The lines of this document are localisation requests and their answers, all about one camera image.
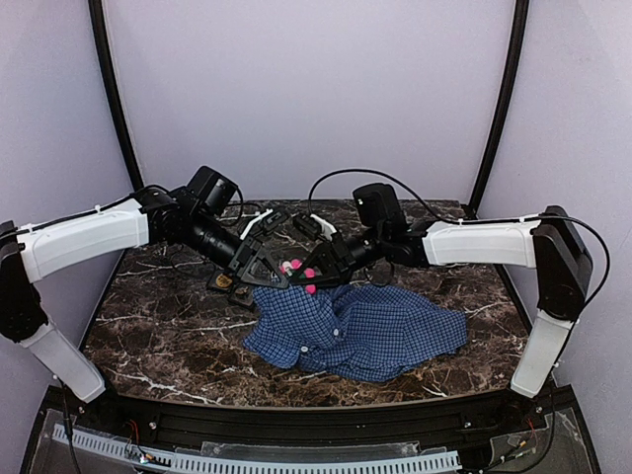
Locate middle black display frame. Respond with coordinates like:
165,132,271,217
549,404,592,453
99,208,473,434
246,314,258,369
228,286,256,310

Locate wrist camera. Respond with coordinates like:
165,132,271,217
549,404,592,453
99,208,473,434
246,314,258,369
292,213,337,241
240,208,290,240

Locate black frame post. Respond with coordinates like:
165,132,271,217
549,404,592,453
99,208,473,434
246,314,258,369
468,0,530,214
87,0,144,191

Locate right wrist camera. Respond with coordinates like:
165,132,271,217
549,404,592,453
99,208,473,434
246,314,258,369
292,213,337,241

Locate black aluminium front rail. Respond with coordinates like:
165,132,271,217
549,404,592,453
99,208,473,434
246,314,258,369
118,394,514,451

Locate pink flower brooch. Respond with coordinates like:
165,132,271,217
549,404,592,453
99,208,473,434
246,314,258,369
279,259,317,296

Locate white slotted cable duct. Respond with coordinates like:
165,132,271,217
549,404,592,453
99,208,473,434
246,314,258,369
73,429,462,474

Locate black display frame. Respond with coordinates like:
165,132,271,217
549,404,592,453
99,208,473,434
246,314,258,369
228,286,256,310
206,271,234,293

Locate left black frame post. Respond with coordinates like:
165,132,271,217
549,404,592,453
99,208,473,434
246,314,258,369
87,0,144,191

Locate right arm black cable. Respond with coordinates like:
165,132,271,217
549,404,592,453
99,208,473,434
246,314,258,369
307,168,611,307

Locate blue checkered shirt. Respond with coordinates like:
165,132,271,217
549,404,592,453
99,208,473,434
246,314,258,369
244,284,467,382

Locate left black display frame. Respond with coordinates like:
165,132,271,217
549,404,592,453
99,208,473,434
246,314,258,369
206,271,234,293

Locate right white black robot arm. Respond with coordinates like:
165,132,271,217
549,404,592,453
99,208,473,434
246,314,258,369
292,183,593,398

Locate gold round brooch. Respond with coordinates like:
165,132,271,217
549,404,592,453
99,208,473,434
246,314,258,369
215,275,233,288

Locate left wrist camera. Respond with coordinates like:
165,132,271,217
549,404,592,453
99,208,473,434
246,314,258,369
240,208,290,240

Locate right black frame post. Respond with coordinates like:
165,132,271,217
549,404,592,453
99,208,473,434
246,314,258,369
468,0,530,214

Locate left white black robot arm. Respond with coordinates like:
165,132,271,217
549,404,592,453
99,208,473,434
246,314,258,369
1,166,289,403

